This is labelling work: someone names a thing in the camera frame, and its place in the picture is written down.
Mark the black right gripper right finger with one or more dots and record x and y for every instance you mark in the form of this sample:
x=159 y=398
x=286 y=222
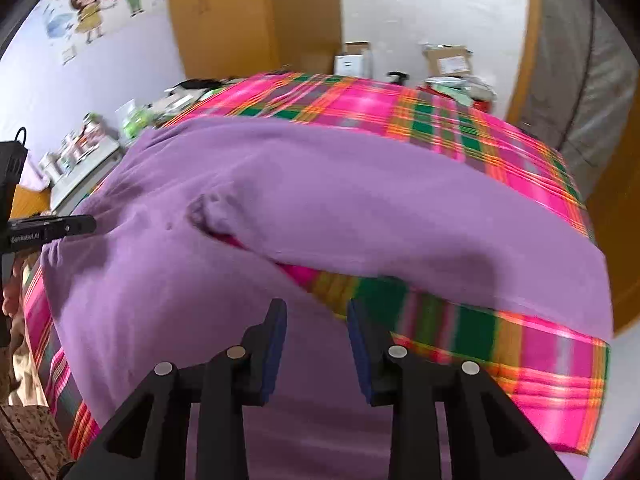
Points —
x=489 y=437

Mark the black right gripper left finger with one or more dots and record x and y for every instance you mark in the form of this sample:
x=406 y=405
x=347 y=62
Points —
x=147 y=437

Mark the purple fleece garment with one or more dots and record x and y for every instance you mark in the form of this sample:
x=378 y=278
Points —
x=325 y=239

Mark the person's left hand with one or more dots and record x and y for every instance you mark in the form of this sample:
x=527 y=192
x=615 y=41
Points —
x=13 y=289

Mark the pink plaid bed sheet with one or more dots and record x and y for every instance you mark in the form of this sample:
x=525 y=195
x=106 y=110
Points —
x=450 y=159

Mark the cluttered white bedside table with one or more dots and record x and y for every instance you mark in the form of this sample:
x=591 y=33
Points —
x=86 y=157

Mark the wooden wardrobe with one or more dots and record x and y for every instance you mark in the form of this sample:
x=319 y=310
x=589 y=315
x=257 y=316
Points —
x=222 y=38

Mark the red box with papers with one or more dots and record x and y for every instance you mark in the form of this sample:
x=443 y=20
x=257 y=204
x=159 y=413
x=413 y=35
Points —
x=468 y=91

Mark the white cardboard box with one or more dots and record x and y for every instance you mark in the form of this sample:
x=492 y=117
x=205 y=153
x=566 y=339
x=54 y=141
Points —
x=354 y=61

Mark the plastic door curtain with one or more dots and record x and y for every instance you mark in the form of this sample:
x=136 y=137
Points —
x=582 y=87

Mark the brown cardboard box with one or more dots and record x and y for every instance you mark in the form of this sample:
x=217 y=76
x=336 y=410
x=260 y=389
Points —
x=445 y=61

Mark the cartoon couple wall sticker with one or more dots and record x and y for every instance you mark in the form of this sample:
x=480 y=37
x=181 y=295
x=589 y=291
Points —
x=71 y=25

